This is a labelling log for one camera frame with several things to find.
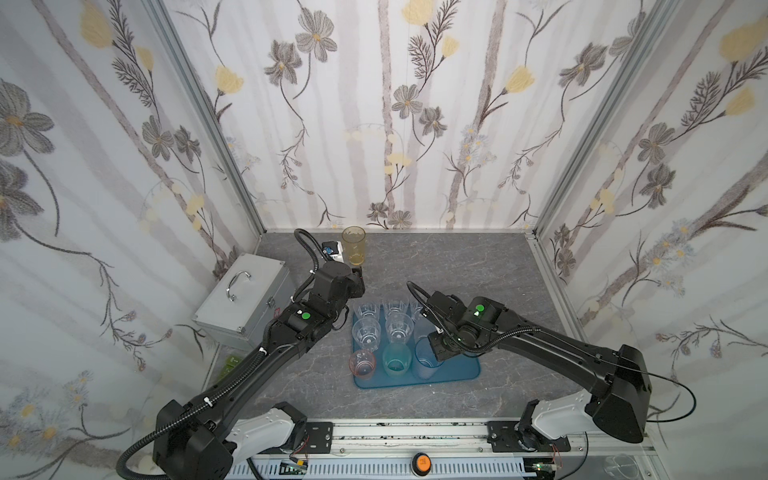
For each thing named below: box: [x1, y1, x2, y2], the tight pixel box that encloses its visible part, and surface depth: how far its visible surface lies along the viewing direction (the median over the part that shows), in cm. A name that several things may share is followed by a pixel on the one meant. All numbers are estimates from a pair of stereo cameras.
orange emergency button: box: [412, 452, 432, 477], surface depth 65 cm
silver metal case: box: [192, 253, 294, 352], surface depth 84 cm
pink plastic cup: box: [348, 349, 377, 381], surface depth 86 cm
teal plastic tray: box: [353, 305, 481, 388], surface depth 87 cm
